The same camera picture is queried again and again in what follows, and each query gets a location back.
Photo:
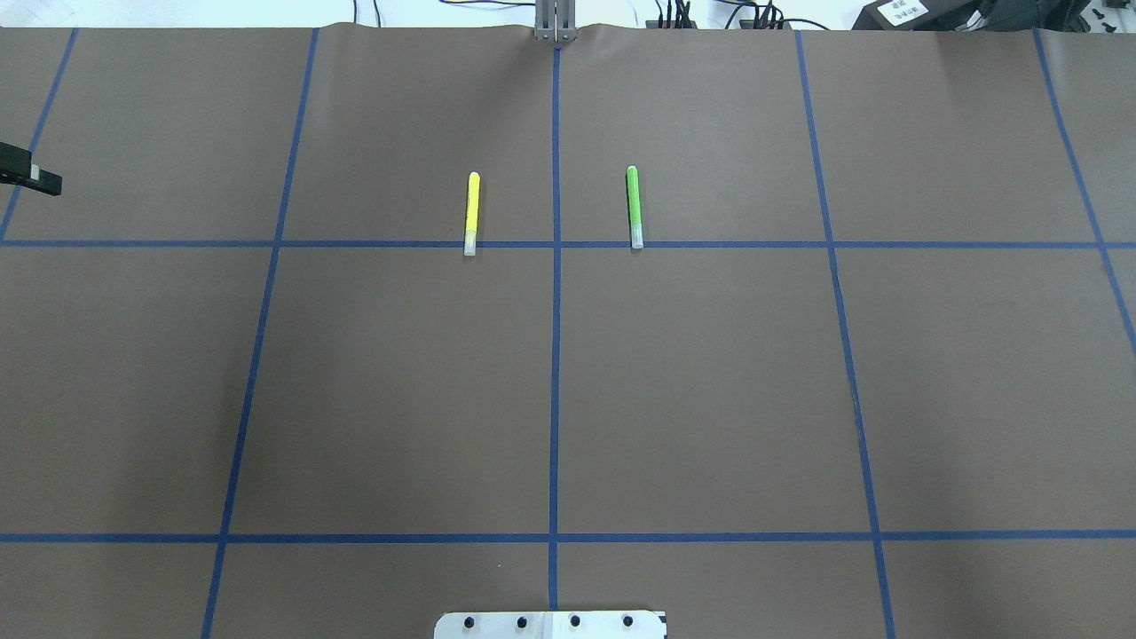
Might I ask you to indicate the black power adapter box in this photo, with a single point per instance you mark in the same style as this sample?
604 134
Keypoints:
915 15

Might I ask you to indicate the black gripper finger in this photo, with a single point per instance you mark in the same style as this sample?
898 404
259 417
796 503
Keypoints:
18 168

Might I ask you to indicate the yellow highlighter marker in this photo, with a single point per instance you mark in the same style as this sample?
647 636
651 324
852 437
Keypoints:
472 211

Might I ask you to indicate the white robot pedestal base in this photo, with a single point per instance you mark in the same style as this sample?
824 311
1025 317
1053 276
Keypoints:
552 624

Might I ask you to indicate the green highlighter marker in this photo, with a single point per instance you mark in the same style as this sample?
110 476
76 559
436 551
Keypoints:
634 207

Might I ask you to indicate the aluminium frame post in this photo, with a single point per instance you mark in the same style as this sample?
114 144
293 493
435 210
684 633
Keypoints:
555 21

